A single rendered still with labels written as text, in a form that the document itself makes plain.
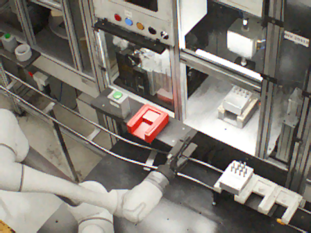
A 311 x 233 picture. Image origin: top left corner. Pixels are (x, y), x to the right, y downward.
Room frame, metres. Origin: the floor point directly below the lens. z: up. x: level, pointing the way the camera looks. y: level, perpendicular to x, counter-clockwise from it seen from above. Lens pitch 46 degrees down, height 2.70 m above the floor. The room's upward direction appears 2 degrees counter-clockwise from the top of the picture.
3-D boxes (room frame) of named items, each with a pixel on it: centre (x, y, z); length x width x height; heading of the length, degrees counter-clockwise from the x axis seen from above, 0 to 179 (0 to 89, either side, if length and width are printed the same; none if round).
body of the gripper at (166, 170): (1.09, 0.10, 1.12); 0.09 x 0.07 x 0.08; 146
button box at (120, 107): (1.58, 0.33, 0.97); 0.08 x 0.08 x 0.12; 56
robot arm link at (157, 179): (1.03, 0.14, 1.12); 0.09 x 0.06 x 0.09; 56
